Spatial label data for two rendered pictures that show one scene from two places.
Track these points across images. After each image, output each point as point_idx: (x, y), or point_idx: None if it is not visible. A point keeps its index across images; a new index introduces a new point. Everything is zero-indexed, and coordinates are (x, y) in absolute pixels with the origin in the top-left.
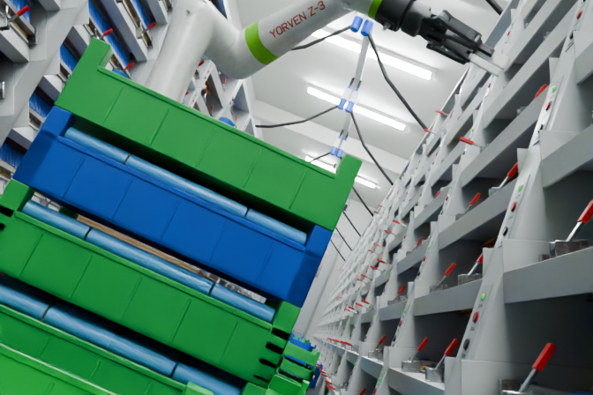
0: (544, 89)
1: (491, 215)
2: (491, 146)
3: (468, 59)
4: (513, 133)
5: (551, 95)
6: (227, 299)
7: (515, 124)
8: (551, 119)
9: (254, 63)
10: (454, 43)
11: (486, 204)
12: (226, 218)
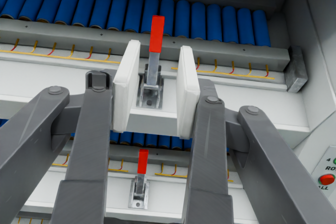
0: (288, 130)
1: (153, 221)
2: (2, 105)
3: (110, 132)
4: (133, 126)
5: (328, 164)
6: None
7: (149, 121)
8: (335, 196)
9: None
10: (107, 173)
11: (137, 216)
12: None
